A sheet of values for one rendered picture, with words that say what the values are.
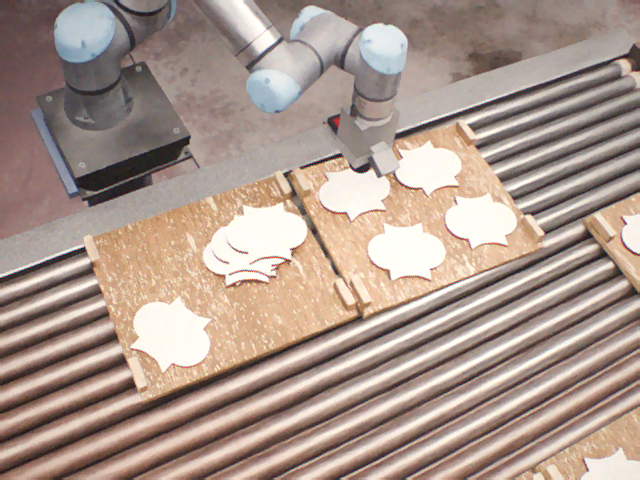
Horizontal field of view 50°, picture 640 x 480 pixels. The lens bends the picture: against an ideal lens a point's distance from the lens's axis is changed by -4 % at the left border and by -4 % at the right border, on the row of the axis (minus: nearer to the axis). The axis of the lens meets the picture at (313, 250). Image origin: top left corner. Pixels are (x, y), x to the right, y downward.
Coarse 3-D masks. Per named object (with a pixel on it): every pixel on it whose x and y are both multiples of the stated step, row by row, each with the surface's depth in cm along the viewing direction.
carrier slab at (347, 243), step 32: (448, 128) 155; (480, 160) 150; (416, 192) 144; (448, 192) 145; (480, 192) 146; (320, 224) 138; (352, 224) 139; (416, 224) 140; (352, 256) 135; (448, 256) 136; (480, 256) 137; (512, 256) 138; (384, 288) 131; (416, 288) 132
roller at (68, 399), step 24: (600, 168) 154; (624, 168) 156; (552, 192) 149; (576, 192) 152; (96, 384) 119; (120, 384) 120; (24, 408) 115; (48, 408) 116; (72, 408) 118; (0, 432) 113
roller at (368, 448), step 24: (624, 312) 134; (576, 336) 131; (600, 336) 133; (528, 360) 127; (552, 360) 129; (480, 384) 124; (504, 384) 125; (432, 408) 121; (456, 408) 122; (384, 432) 118; (408, 432) 119; (336, 456) 116; (360, 456) 116
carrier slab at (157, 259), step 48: (240, 192) 141; (96, 240) 132; (144, 240) 133; (192, 240) 134; (144, 288) 128; (192, 288) 128; (240, 288) 129; (288, 288) 130; (240, 336) 124; (288, 336) 125
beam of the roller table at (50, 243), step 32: (512, 64) 171; (544, 64) 172; (576, 64) 173; (416, 96) 162; (448, 96) 163; (480, 96) 164; (512, 96) 167; (320, 128) 154; (416, 128) 158; (224, 160) 148; (256, 160) 148; (288, 160) 149; (320, 160) 150; (160, 192) 142; (192, 192) 143; (64, 224) 136; (96, 224) 137; (128, 224) 137; (0, 256) 131; (32, 256) 132; (64, 256) 133
